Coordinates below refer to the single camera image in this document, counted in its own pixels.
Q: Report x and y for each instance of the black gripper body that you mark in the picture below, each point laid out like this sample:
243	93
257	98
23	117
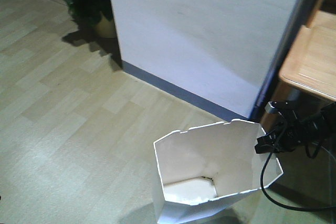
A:
287	139

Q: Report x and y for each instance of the black gripper fingers clamp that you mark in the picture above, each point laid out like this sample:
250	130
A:
266	144

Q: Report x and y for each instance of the white paper trash bin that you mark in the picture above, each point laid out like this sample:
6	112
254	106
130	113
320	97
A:
206	169

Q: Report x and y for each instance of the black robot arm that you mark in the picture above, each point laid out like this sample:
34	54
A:
323	122

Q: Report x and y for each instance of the wooden desk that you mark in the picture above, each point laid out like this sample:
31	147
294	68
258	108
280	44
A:
309	64

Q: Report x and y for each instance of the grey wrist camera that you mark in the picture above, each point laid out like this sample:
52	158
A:
286	109

